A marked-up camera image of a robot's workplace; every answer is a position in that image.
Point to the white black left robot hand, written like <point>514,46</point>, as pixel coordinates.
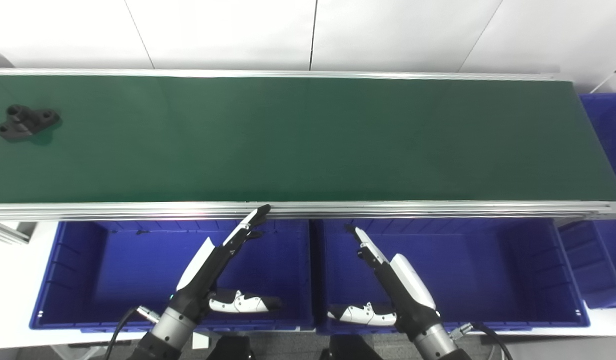
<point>195,300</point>

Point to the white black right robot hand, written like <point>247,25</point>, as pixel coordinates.
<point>413,300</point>

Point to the black flanged machine part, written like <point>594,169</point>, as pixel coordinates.
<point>25,122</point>

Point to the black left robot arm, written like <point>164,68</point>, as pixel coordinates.
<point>170,327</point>

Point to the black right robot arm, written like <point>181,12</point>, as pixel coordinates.
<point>438,345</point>

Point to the large blue plastic bin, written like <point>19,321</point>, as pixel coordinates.
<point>488,270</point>
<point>112,270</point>

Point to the blue bin at conveyor end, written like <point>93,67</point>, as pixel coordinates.
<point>588,260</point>

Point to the green conveyor belt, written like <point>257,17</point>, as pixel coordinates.
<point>308,140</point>

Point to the aluminium conveyor support leg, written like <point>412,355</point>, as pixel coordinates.
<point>7,232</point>

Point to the aluminium conveyor side rail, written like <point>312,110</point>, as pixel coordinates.
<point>287,74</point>
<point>137,211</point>

